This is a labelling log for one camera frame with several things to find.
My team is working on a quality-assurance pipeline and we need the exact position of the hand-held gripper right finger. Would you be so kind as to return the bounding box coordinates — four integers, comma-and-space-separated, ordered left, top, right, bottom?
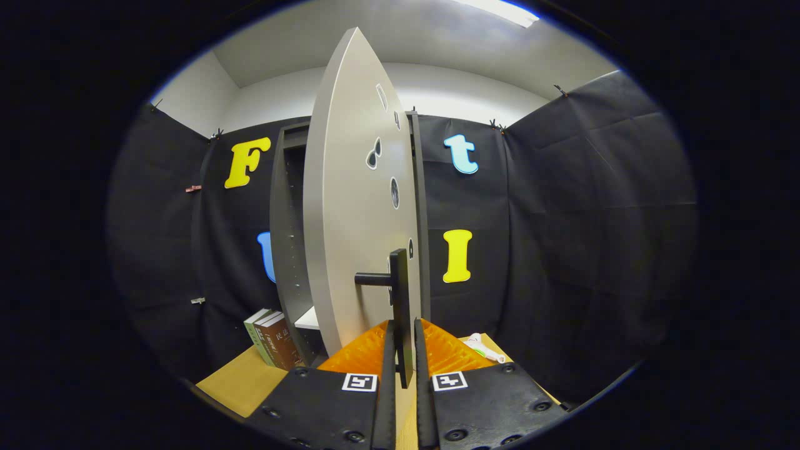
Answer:
414, 317, 571, 450

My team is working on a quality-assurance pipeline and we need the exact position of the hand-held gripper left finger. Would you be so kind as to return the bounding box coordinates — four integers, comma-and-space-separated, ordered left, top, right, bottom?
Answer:
247, 320, 398, 450

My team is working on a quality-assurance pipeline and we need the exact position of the black door handle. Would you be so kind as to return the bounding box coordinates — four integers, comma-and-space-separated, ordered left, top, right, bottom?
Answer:
354, 248, 414, 389

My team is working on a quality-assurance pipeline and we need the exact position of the beige cabinet door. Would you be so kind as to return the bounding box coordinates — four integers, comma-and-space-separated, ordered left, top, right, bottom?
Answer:
302, 26, 423, 357

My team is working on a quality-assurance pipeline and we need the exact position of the green white plush toy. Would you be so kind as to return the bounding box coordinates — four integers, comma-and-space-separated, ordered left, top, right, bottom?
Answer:
462, 332, 507, 364

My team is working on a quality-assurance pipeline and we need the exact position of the brown book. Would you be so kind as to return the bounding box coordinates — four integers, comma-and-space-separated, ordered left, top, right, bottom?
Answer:
261, 314, 304, 371
253, 311, 285, 369

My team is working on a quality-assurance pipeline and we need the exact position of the green book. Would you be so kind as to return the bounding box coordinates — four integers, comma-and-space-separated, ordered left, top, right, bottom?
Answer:
244, 308, 276, 366

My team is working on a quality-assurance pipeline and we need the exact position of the dark grey cabinet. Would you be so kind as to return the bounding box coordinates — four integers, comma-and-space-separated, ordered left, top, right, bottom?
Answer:
269, 111, 432, 368

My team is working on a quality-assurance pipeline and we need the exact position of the black backdrop cloth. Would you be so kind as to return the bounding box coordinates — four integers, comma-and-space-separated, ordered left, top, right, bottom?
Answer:
106, 70, 699, 413

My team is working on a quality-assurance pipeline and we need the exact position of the ceiling light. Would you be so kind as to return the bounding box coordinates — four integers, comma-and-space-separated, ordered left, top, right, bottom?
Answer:
450, 0, 539, 29

